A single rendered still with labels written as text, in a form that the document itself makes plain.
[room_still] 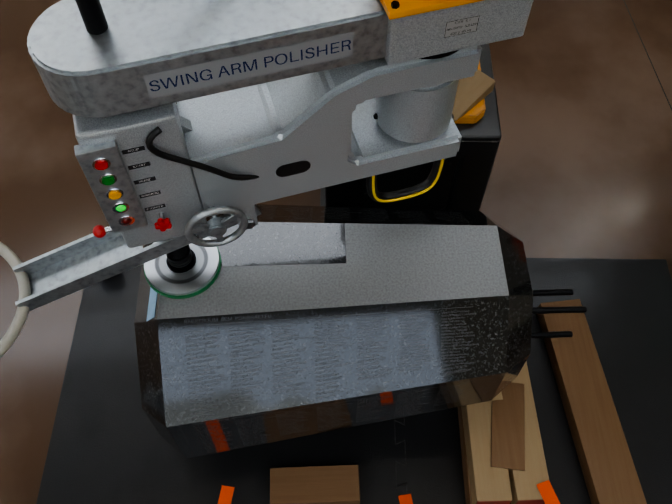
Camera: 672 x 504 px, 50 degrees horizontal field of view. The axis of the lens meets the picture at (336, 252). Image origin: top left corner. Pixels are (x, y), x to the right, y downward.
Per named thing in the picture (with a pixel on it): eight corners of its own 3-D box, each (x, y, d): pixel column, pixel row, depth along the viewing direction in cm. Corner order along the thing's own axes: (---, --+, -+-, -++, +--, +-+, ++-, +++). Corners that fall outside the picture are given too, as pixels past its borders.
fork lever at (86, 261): (248, 168, 195) (241, 158, 191) (265, 225, 185) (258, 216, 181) (23, 263, 201) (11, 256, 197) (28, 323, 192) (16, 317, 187)
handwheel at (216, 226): (243, 209, 181) (236, 172, 168) (252, 241, 176) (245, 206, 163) (184, 223, 179) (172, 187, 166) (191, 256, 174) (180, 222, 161)
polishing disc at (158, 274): (146, 234, 211) (145, 232, 210) (219, 228, 212) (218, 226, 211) (143, 298, 200) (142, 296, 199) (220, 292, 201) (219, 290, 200)
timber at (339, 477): (272, 512, 248) (269, 504, 238) (272, 476, 254) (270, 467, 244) (359, 508, 248) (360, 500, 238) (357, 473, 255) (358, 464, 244)
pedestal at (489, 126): (322, 135, 337) (319, 7, 273) (463, 137, 336) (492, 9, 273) (318, 256, 303) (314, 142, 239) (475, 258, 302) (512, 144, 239)
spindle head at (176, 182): (253, 156, 193) (232, 25, 155) (273, 221, 182) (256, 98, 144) (118, 187, 188) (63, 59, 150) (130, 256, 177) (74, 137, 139)
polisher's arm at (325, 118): (427, 127, 204) (451, -18, 162) (457, 190, 192) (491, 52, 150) (169, 187, 193) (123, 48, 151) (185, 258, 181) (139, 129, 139)
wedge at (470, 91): (470, 75, 249) (472, 65, 245) (493, 91, 246) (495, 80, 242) (432, 106, 242) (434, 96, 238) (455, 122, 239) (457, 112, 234)
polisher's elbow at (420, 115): (376, 85, 187) (380, 26, 170) (451, 91, 186) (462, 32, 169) (370, 142, 177) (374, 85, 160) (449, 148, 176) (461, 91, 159)
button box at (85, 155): (146, 216, 167) (114, 136, 143) (148, 225, 166) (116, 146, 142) (111, 224, 166) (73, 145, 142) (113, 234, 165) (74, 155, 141)
